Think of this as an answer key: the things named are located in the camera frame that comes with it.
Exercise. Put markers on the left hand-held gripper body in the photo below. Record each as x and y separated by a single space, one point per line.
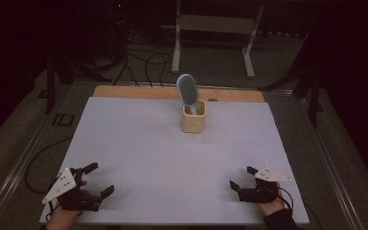
62 185

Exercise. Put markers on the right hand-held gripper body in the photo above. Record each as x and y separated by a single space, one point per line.
270 179

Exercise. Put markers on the beige square cup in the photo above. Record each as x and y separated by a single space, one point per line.
194 123

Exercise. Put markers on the light blue hairbrush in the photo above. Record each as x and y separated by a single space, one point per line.
188 91

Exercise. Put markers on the person's right hand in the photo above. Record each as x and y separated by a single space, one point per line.
272 207

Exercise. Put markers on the person's left hand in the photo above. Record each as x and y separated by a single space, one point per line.
62 219

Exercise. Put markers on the white table mat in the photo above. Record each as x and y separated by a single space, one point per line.
147 159

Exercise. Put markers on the black tripod stand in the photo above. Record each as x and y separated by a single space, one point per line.
50 86
313 96

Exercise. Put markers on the white metal stand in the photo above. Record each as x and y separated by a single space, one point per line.
217 24

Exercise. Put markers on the metal floor rail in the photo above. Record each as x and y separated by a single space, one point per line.
329 159
19 163

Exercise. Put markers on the black rectangular bracket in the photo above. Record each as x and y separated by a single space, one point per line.
63 119

